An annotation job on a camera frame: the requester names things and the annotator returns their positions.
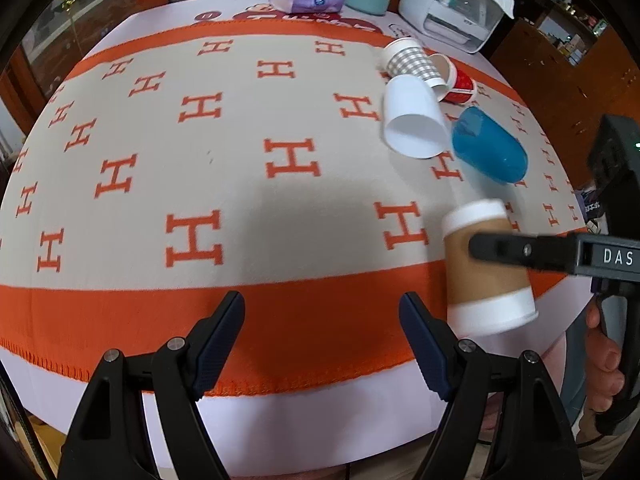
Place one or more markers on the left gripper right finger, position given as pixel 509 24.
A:
pixel 533 438

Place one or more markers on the brown sleeved paper cup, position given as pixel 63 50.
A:
pixel 484 298

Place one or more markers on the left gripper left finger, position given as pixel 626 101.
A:
pixel 109 437

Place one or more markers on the white paper cup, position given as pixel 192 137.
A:
pixel 414 125

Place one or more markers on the grey checked paper cup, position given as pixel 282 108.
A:
pixel 405 56

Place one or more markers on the dark wooden cabinet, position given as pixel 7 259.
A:
pixel 572 62

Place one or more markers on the red patterned paper cup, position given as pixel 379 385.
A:
pixel 461 88

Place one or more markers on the orange H pattern blanket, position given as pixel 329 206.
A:
pixel 250 185

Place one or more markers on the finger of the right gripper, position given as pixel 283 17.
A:
pixel 575 254

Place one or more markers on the white countertop appliance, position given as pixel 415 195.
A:
pixel 465 24

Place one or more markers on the blue plastic cup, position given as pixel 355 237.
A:
pixel 486 146

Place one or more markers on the right hand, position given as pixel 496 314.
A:
pixel 604 379

